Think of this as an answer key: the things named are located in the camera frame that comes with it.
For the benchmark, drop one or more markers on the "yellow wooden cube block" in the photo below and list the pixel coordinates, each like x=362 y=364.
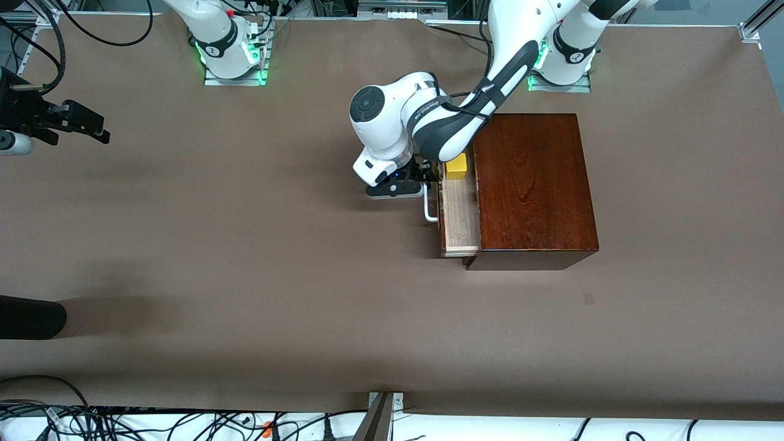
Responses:
x=456 y=165

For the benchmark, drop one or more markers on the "white power strip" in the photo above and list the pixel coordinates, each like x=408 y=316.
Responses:
x=398 y=11

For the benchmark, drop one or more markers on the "black ribbed cylinder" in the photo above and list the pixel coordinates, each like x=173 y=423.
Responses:
x=30 y=317

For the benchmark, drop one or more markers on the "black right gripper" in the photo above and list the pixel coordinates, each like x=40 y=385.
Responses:
x=24 y=109

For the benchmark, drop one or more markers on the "grey metal bracket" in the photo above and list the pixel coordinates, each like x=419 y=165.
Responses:
x=383 y=416

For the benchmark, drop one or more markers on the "dark brown wooden cabinet box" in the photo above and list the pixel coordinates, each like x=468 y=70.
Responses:
x=539 y=184

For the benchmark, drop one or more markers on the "silver aluminium frame profile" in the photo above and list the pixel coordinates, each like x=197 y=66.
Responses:
x=750 y=30
x=43 y=17

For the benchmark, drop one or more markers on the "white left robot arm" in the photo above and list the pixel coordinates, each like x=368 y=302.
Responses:
x=514 y=37

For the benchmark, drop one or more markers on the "black power plug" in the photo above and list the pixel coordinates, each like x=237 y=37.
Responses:
x=327 y=429

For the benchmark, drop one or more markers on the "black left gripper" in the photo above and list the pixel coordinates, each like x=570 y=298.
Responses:
x=424 y=169

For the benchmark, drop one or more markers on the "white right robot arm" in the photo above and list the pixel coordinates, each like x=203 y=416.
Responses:
x=214 y=30

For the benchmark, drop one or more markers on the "small orange connector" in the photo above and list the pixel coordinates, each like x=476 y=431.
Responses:
x=267 y=429

